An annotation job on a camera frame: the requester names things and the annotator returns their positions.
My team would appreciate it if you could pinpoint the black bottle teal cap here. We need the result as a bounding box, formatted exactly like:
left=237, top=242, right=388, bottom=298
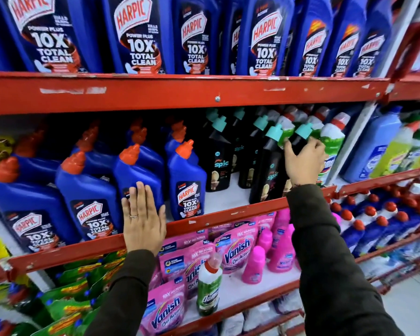
left=282, top=123, right=315, bottom=198

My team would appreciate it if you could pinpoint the pink bottle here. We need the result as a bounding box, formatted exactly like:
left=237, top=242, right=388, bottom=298
left=268, top=224, right=296, bottom=273
left=241, top=245, right=266, bottom=285
left=257, top=228, right=273, bottom=256
left=271, top=208, right=291, bottom=242

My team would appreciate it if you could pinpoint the group of red-capped blue bottles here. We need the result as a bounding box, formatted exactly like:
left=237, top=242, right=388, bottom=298
left=331, top=178, right=420, bottom=257

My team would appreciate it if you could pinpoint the person's right hand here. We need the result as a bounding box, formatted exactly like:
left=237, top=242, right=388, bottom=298
left=283, top=136, right=327, bottom=187

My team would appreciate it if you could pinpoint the light blue bottle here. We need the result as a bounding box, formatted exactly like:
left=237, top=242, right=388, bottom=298
left=343, top=105, right=403, bottom=183

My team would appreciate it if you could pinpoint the pile of pink pouches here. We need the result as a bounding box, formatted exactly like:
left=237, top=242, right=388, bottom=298
left=140, top=211, right=277, bottom=336

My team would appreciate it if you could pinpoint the person's left forearm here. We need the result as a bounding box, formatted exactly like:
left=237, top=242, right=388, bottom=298
left=84, top=249, right=160, bottom=336

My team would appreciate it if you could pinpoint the red jug bottle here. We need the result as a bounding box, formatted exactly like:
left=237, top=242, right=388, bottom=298
left=388, top=7, right=420, bottom=81

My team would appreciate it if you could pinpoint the yellow-green bottle orange cap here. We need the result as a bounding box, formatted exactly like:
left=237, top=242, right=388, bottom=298
left=369, top=120, right=420, bottom=179

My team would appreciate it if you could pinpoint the person's left hand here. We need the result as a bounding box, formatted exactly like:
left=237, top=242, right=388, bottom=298
left=121, top=181, right=167, bottom=256

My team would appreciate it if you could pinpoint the pile of white packets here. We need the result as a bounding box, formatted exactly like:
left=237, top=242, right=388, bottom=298
left=220, top=290, right=303, bottom=336

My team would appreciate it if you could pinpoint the pile of green pouches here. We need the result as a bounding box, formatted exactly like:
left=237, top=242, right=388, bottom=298
left=7, top=248, right=128, bottom=336

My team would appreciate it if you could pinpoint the person's right forearm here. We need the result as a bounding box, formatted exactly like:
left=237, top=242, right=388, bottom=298
left=286, top=184, right=405, bottom=336

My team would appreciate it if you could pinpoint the group of orange-capped blue bottles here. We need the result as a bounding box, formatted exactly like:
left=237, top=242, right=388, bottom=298
left=0, top=119, right=208, bottom=254

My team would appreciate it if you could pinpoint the white shelf upright post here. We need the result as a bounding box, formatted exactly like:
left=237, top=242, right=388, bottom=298
left=324, top=0, right=420, bottom=187

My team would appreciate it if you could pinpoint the row of black cleaner bottles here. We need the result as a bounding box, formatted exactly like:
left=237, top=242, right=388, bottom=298
left=198, top=108, right=284, bottom=204

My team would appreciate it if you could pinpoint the row of large blue bottles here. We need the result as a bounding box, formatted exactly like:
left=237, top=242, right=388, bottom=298
left=0, top=0, right=394, bottom=78

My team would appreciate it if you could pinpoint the white green bottle red cap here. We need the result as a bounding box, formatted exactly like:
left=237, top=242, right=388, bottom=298
left=197, top=253, right=223, bottom=316
left=317, top=112, right=351, bottom=186
left=306, top=106, right=331, bottom=138
left=276, top=106, right=298, bottom=148

